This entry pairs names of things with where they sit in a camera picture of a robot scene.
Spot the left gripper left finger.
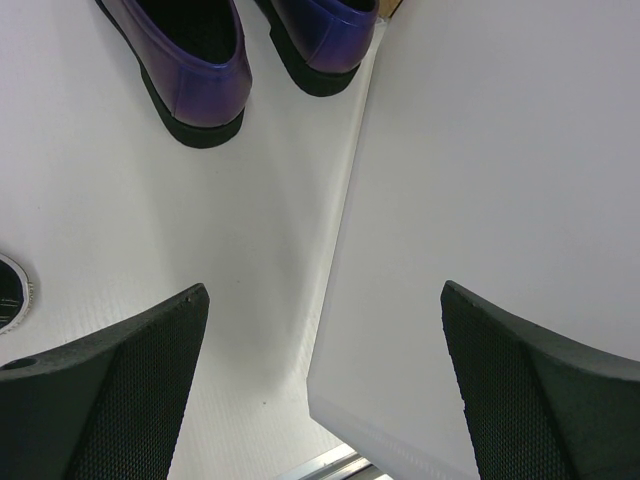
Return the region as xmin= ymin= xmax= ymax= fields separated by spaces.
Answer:
xmin=1 ymin=284 xmax=210 ymax=479

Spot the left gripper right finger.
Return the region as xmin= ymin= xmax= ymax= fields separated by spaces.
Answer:
xmin=440 ymin=281 xmax=639 ymax=479

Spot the wooden shoe cabinet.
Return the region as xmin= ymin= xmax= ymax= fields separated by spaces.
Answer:
xmin=378 ymin=0 xmax=403 ymax=19

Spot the black white sneaker far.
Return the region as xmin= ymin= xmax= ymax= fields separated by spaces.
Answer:
xmin=0 ymin=254 xmax=34 ymax=334

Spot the left purple pointed loafer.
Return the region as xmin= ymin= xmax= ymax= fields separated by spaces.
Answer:
xmin=97 ymin=0 xmax=252 ymax=149

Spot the purple pointed loafer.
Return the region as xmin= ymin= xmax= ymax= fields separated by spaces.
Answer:
xmin=257 ymin=0 xmax=380 ymax=97
xmin=97 ymin=0 xmax=252 ymax=149

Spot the right purple pointed loafer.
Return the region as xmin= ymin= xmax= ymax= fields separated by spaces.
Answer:
xmin=257 ymin=0 xmax=380 ymax=97

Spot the aluminium rail base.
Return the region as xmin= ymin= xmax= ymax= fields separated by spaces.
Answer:
xmin=277 ymin=444 xmax=389 ymax=480

